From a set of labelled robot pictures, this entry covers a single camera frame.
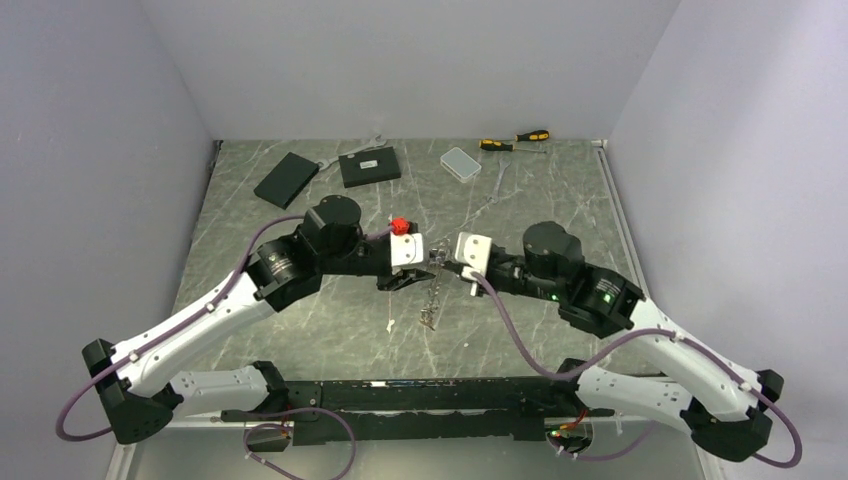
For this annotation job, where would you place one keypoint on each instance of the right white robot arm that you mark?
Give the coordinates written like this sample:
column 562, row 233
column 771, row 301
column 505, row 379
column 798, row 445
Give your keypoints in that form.
column 652, row 367

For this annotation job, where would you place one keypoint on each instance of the aluminium frame rail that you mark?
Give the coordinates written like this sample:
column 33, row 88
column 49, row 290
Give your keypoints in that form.
column 666, row 191

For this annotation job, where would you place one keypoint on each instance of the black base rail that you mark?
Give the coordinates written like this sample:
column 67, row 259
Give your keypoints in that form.
column 521, row 408

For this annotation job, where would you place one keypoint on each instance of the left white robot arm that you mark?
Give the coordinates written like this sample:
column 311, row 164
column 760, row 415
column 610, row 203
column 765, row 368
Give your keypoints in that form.
column 143, row 382

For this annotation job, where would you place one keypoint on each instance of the black flat box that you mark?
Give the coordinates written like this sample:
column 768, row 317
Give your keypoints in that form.
column 369, row 167

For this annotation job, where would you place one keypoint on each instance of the clear plastic box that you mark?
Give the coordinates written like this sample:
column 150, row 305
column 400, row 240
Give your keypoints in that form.
column 460, row 165

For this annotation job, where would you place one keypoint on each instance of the silver wrench back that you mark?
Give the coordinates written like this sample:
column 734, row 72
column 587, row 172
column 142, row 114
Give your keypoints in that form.
column 375, row 142

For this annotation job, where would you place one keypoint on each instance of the silver wrench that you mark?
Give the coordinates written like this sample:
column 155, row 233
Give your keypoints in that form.
column 503, row 165
column 375, row 142

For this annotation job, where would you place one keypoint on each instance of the black flat pad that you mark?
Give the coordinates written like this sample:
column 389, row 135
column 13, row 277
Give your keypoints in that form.
column 286, row 180

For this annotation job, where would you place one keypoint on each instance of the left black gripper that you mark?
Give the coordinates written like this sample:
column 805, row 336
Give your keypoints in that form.
column 401, row 278

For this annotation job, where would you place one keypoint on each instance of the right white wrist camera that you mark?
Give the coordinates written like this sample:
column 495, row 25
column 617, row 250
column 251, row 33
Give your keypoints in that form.
column 472, row 253

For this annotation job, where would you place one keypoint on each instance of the large metal keyring with rings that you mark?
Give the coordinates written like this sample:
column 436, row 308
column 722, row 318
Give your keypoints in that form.
column 438, row 256

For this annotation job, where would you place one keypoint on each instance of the yellow black screwdriver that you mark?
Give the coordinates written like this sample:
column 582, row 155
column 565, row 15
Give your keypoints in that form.
column 499, row 146
column 533, row 136

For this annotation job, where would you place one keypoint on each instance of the silver wrench right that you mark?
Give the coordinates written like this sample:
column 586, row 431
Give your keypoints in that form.
column 503, row 165

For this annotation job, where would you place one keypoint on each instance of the yellow black screwdriver upper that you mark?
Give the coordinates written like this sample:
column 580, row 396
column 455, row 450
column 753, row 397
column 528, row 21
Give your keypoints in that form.
column 533, row 136

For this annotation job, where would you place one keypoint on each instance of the yellow black screwdriver lower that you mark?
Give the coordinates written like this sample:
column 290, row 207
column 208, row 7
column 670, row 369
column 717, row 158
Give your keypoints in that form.
column 499, row 146

